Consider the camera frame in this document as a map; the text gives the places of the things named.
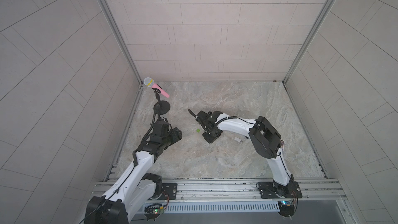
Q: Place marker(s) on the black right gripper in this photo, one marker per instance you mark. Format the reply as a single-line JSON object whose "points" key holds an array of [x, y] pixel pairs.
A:
{"points": [[203, 119]]}

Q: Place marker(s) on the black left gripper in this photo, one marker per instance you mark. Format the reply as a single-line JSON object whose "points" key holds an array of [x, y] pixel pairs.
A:
{"points": [[159, 121]]}

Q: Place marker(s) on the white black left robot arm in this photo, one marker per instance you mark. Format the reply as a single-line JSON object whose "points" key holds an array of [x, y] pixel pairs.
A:
{"points": [[130, 177]]}

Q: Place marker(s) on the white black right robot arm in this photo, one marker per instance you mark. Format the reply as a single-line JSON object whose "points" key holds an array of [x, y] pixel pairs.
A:
{"points": [[267, 143]]}

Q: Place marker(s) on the pink toy microphone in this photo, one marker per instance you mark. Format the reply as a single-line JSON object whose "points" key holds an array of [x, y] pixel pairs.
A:
{"points": [[149, 82]]}

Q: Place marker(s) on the colourful small card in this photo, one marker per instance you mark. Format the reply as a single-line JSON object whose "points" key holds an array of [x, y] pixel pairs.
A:
{"points": [[281, 146]]}

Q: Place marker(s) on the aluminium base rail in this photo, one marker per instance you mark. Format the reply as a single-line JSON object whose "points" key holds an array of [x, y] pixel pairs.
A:
{"points": [[182, 196]]}

